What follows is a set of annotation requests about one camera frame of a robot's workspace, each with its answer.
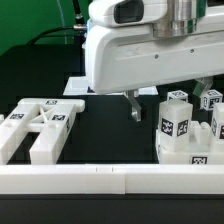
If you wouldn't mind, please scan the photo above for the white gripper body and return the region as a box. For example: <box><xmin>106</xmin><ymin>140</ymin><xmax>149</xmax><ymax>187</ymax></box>
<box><xmin>85</xmin><ymin>14</ymin><xmax>224</xmax><ymax>94</ymax></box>

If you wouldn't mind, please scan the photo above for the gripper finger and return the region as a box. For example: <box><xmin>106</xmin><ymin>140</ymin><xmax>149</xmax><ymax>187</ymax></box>
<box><xmin>193</xmin><ymin>77</ymin><xmax>213</xmax><ymax>97</ymax></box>
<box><xmin>124</xmin><ymin>90</ymin><xmax>142</xmax><ymax>122</ymax></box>

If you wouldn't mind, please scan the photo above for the white chair seat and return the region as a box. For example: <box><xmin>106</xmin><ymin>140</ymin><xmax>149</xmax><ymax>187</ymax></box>
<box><xmin>156</xmin><ymin>121</ymin><xmax>224</xmax><ymax>165</ymax></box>

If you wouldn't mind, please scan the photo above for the marker cube right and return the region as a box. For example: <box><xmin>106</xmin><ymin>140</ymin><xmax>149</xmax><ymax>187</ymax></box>
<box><xmin>203</xmin><ymin>89</ymin><xmax>223</xmax><ymax>111</ymax></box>

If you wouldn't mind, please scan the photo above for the marker cube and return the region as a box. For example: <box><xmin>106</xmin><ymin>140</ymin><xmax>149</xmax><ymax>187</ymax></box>
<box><xmin>203</xmin><ymin>89</ymin><xmax>223</xmax><ymax>111</ymax></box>
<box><xmin>167</xmin><ymin>90</ymin><xmax>188</xmax><ymax>102</ymax></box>

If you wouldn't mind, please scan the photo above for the marker cube left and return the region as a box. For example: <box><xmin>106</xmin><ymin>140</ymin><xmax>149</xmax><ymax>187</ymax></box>
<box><xmin>167</xmin><ymin>90</ymin><xmax>188</xmax><ymax>102</ymax></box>

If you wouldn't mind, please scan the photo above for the white front fence bar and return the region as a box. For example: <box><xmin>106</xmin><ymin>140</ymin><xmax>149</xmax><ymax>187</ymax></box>
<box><xmin>0</xmin><ymin>164</ymin><xmax>224</xmax><ymax>194</ymax></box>

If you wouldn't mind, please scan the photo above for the white part at left edge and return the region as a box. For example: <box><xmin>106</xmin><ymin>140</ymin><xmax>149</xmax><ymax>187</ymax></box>
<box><xmin>0</xmin><ymin>115</ymin><xmax>4</xmax><ymax>126</ymax></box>

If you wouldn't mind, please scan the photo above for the white marker base plate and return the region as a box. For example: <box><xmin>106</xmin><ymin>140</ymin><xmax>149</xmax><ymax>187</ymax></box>
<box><xmin>63</xmin><ymin>76</ymin><xmax>158</xmax><ymax>96</ymax></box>

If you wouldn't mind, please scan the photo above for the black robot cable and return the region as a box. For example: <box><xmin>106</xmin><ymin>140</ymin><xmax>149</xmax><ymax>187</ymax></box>
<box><xmin>26</xmin><ymin>0</ymin><xmax>88</xmax><ymax>46</ymax></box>

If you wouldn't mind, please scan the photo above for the white chair back frame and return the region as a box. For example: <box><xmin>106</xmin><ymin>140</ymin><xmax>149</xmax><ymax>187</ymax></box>
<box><xmin>0</xmin><ymin>98</ymin><xmax>85</xmax><ymax>165</ymax></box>

